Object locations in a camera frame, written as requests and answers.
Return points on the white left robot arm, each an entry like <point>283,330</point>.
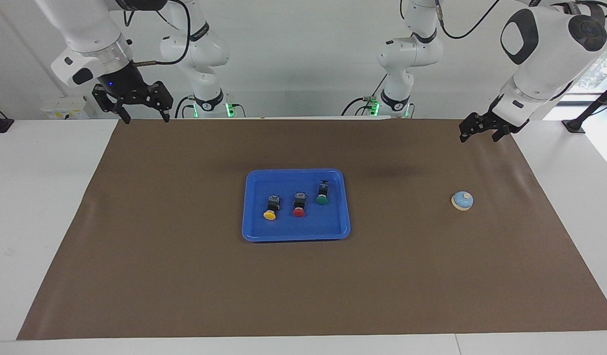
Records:
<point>545,69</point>

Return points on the bright window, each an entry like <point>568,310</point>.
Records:
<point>604,74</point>

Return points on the yellow push button switch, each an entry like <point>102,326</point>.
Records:
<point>270,213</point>

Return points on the green push button switch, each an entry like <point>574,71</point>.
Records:
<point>322,198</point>

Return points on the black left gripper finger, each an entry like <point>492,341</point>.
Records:
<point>500,134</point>
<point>467,129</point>

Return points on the red push button switch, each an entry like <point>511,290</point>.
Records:
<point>298,212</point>

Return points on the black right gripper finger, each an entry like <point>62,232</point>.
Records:
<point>164,98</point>
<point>106,101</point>

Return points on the black camera stand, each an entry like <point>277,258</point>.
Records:
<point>574,125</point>

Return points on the light blue call bell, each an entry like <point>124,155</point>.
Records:
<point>462,199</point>

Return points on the brown table mat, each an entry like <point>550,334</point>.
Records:
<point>185,276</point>

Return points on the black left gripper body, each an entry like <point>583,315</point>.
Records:
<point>493,121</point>

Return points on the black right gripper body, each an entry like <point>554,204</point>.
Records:
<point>126,86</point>

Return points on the white power socket box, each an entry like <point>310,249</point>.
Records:
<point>64,108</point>

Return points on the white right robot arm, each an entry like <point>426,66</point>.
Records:
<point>82,24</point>

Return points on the blue plastic tray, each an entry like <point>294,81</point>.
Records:
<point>293,229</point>

